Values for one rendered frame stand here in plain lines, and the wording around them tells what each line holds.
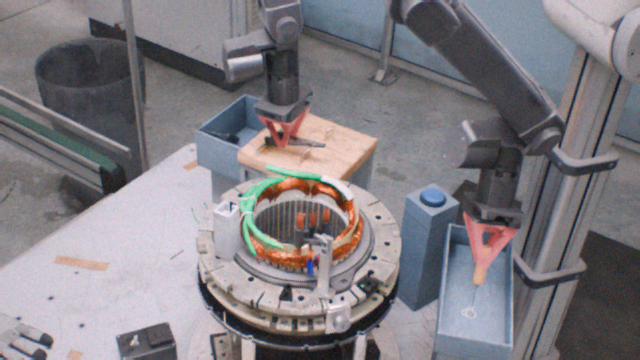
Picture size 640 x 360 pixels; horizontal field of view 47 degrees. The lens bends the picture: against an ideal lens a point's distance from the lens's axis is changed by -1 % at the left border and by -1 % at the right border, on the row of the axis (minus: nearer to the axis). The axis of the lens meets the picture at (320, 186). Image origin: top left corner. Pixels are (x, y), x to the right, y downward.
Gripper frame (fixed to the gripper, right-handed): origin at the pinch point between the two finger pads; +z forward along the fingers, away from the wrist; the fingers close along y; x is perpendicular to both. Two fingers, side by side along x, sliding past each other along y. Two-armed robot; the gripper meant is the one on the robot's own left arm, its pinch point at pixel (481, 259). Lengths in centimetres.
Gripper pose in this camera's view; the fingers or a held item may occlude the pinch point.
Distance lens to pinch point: 114.6
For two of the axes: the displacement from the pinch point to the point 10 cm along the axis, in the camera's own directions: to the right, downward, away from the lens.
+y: 0.9, 2.6, -9.6
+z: -1.4, 9.6, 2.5
